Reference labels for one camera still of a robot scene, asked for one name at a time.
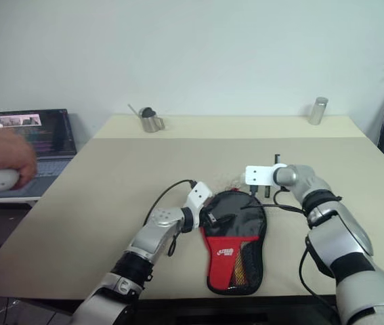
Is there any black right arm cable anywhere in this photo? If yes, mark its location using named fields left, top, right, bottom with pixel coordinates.
left=272, top=188, right=340, bottom=319

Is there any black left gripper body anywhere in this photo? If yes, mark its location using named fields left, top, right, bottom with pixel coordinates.
left=199, top=202, right=218, bottom=228

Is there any steel cylindrical canister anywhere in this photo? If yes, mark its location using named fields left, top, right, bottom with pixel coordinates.
left=308, top=97, right=329, bottom=125

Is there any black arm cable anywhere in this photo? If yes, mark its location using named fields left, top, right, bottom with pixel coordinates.
left=143, top=179, right=198, bottom=258
left=272, top=188, right=340, bottom=319

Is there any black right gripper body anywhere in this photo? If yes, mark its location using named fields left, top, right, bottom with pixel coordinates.
left=263, top=154, right=281, bottom=198

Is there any black red paddle case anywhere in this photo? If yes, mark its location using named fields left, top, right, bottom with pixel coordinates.
left=200, top=188, right=268, bottom=296

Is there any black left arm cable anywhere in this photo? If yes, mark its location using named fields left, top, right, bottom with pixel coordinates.
left=143, top=179, right=198, bottom=258

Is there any open laptop computer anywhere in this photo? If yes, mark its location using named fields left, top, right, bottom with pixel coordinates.
left=0, top=108, right=78, bottom=199

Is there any black rubber table tennis paddle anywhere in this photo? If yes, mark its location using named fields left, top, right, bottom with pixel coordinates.
left=208, top=194, right=264, bottom=288

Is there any person's bare hand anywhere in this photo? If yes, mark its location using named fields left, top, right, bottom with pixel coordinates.
left=0, top=127, right=39, bottom=190

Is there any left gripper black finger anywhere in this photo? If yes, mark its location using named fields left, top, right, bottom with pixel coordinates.
left=225, top=202, right=264, bottom=213
left=208, top=212, right=237, bottom=227

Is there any stainless steel pitcher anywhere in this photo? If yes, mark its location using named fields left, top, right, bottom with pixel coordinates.
left=139, top=106, right=166, bottom=132

